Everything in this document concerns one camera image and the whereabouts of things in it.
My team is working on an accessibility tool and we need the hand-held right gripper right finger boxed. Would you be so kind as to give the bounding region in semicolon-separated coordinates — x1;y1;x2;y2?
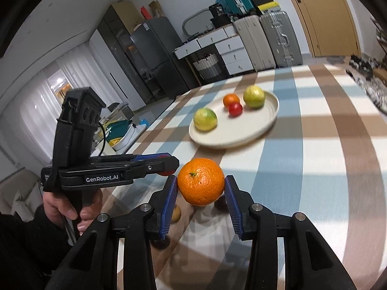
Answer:
224;174;357;290

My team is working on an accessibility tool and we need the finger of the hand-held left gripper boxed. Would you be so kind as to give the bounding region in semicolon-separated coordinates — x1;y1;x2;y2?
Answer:
89;152;181;179

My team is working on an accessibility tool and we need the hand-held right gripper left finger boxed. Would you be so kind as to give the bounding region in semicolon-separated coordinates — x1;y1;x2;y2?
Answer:
45;175;179;290

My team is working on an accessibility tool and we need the orange mandarin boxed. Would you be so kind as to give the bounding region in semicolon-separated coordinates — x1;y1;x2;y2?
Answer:
177;158;226;207
223;94;241;108

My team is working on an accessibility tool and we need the yellow-green guava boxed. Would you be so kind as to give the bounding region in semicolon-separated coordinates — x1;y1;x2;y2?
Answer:
243;85;266;109
193;108;218;131

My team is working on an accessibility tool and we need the cream round plate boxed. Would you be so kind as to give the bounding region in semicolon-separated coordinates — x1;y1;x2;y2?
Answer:
189;90;279;149

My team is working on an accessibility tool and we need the person's left forearm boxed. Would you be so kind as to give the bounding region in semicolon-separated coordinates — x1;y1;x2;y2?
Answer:
0;208;80;290

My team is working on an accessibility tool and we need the person's left hand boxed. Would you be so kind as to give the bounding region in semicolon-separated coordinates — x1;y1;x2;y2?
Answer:
42;188;104;234

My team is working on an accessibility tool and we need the dark purple plum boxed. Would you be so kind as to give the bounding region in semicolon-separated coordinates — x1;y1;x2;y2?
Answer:
152;239;171;251

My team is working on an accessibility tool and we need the teal cloth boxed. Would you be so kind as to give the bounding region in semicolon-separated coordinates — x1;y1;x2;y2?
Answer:
107;120;129;138

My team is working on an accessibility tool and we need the white pot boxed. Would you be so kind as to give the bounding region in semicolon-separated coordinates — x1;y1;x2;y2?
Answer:
113;125;137;152

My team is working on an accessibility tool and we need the beige sofa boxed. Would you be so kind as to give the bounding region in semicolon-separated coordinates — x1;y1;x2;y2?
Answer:
0;169;43;218

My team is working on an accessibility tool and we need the dark glass cabinet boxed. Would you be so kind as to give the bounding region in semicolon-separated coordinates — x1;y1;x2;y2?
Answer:
97;6;158;107

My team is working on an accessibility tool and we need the checked tablecloth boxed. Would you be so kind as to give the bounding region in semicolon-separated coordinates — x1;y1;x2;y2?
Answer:
100;56;387;290

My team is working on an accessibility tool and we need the woven laundry basket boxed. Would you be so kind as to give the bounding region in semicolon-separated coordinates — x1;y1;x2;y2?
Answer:
193;53;221;81

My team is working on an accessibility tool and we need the grey refrigerator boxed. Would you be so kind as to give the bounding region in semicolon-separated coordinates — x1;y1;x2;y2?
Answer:
130;16;199;96

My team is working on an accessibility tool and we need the large cardboard box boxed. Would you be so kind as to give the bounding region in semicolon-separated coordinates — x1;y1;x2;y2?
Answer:
110;1;144;36

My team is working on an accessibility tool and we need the white drawer cabinet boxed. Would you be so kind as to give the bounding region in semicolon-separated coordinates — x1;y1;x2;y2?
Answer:
215;38;255;76

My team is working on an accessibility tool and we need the white desk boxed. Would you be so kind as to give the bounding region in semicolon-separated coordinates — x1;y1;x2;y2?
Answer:
173;24;243;60

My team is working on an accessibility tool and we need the brown cardboard box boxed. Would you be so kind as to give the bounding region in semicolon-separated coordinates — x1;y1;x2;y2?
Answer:
148;0;165;19

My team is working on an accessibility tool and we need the beige suitcase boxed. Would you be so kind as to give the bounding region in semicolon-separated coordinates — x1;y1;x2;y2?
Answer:
233;15;277;72

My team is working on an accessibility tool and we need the black bag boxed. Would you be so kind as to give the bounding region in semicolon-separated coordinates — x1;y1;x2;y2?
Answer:
208;3;232;26

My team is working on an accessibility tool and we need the silver suitcase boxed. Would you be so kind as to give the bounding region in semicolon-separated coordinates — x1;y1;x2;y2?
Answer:
260;10;303;69

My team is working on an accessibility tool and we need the pile of shoes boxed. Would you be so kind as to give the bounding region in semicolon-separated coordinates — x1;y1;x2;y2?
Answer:
345;54;387;111

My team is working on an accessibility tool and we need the yellow shoe box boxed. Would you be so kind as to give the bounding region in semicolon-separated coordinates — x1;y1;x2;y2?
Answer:
257;1;282;14

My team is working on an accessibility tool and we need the wooden door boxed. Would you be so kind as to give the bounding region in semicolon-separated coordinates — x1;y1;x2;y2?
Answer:
278;0;362;58

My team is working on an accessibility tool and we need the black cable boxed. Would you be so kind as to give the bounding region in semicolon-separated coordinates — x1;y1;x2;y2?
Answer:
96;123;107;158

